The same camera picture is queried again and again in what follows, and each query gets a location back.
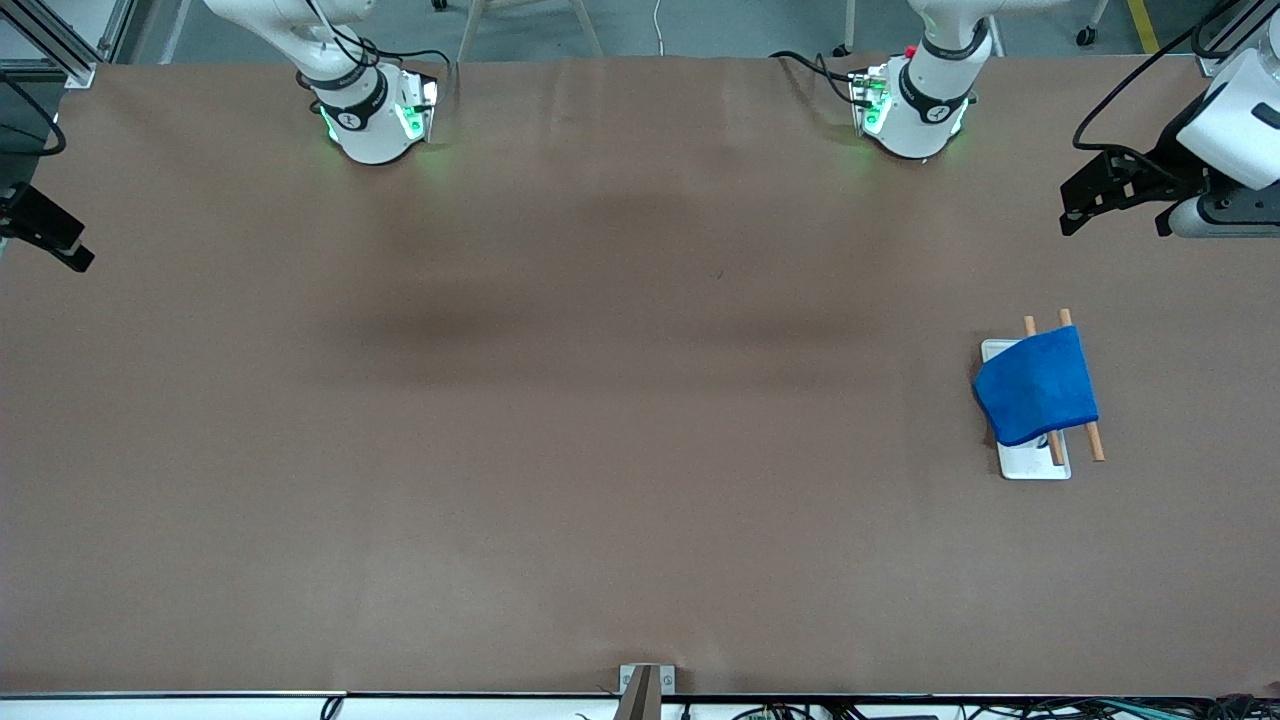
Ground grey base connector box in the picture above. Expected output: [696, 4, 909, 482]
[393, 70, 442, 143]
[849, 65, 893, 138]

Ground black right arm base cable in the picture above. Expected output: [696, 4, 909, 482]
[295, 0, 453, 96]

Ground black left arm base cable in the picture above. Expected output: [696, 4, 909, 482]
[770, 50, 866, 109]

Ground tangled cable bundle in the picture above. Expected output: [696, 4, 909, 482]
[730, 693, 1280, 720]

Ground black arm base cable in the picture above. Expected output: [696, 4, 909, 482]
[295, 0, 453, 96]
[770, 50, 866, 109]

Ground white towel rack wooden bars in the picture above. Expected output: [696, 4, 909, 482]
[980, 308, 1107, 481]

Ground grey right base connector box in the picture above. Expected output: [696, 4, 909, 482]
[393, 70, 442, 143]

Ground grey left base connector box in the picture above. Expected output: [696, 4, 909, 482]
[849, 65, 893, 138]

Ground light wooden stool frame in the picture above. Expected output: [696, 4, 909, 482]
[455, 0, 606, 61]

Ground blue microfibre towel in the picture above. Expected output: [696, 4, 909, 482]
[973, 325, 1100, 448]

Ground aluminium frame post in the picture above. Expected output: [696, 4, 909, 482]
[1195, 0, 1276, 76]
[0, 0, 136, 89]

